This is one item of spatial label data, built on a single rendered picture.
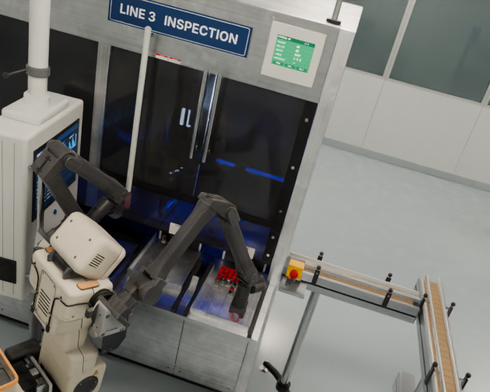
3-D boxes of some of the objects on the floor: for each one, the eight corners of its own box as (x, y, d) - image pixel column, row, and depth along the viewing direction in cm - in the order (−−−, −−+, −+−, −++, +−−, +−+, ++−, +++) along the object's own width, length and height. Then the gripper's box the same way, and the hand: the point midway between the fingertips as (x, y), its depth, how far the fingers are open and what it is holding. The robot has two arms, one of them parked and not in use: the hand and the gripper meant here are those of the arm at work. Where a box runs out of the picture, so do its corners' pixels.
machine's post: (232, 397, 297) (341, 26, 200) (242, 400, 296) (356, 29, 199) (229, 406, 291) (340, 28, 194) (239, 410, 290) (355, 32, 194)
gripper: (236, 285, 218) (228, 315, 223) (231, 298, 208) (222, 328, 214) (252, 290, 217) (243, 320, 223) (247, 302, 207) (238, 334, 213)
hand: (233, 323), depth 218 cm, fingers closed, pressing on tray
